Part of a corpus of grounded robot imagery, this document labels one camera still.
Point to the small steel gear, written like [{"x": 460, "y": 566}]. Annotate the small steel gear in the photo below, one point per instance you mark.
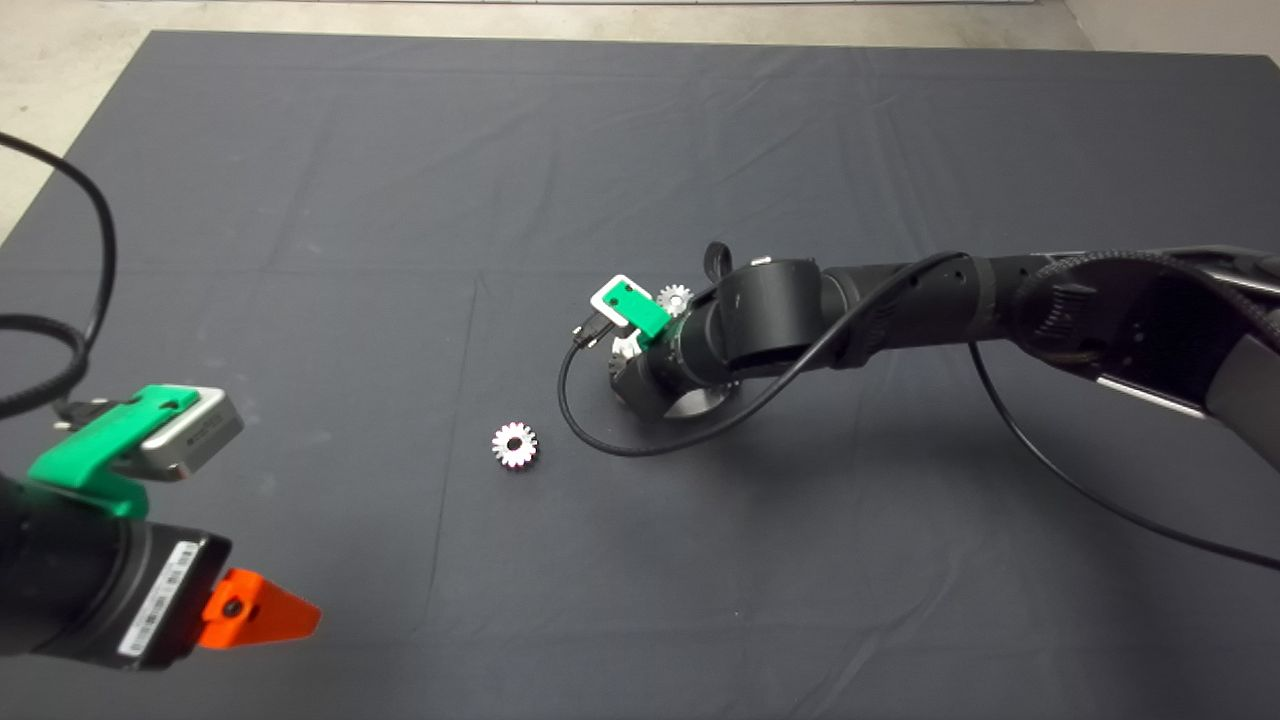
[
  {"x": 500, "y": 447},
  {"x": 675, "y": 298}
]

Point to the green left camera mount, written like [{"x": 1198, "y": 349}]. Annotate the green left camera mount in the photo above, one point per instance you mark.
[{"x": 85, "y": 455}]

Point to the round metal plate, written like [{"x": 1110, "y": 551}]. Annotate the round metal plate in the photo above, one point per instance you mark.
[{"x": 705, "y": 403}]

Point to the dark grey table cloth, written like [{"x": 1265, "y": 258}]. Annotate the dark grey table cloth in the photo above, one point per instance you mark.
[{"x": 800, "y": 600}]

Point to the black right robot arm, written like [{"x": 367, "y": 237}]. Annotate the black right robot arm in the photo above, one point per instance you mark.
[{"x": 900, "y": 300}]

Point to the green right camera mount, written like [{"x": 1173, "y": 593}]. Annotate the green right camera mount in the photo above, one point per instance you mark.
[{"x": 640, "y": 312}]

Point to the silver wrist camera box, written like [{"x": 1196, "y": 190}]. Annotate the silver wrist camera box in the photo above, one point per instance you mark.
[
  {"x": 603, "y": 297},
  {"x": 195, "y": 430}
]

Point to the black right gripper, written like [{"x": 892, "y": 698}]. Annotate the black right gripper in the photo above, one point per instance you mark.
[{"x": 655, "y": 385}]

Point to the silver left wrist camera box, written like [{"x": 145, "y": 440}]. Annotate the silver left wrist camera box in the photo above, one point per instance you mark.
[{"x": 195, "y": 430}]

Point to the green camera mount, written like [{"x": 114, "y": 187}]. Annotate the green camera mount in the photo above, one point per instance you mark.
[
  {"x": 640, "y": 312},
  {"x": 85, "y": 455}
]

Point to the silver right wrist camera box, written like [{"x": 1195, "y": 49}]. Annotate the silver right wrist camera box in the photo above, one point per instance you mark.
[{"x": 603, "y": 297}]

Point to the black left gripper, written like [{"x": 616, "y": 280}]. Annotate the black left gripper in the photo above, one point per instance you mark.
[{"x": 160, "y": 600}]

